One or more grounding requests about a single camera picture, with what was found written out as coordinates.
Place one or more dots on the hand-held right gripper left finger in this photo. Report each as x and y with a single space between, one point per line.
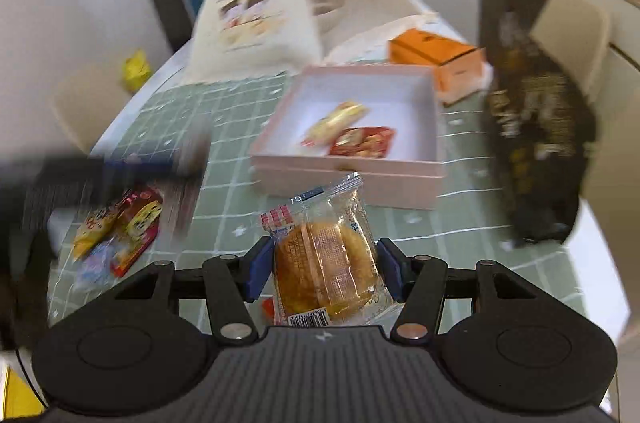
257 270

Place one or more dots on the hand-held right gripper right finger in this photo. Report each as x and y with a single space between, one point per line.
395 273

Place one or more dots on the clear bread packet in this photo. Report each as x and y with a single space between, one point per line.
320 263

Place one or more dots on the pink cardboard box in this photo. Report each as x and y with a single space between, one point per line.
380 103

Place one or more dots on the small red wrapper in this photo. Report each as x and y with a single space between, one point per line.
268 312

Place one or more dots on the yellow cartoon snack packet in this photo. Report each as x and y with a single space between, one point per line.
95 225

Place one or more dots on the green grid tablecloth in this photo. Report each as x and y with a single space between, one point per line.
225 203

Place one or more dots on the red and yellow snack packet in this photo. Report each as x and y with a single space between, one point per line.
140 223

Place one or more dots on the pastel blue snack packet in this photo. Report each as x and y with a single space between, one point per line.
97 265

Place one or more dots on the yellow bag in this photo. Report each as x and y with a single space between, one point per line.
136 70

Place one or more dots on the black snack bag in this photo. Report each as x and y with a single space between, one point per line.
540 128

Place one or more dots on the orange cardboard box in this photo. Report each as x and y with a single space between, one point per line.
440 58

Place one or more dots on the yellow object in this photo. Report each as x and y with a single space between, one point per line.
15 395

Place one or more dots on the white printed gift bag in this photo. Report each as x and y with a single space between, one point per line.
250 13

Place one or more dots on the beige chair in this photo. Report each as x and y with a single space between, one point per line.
575 33

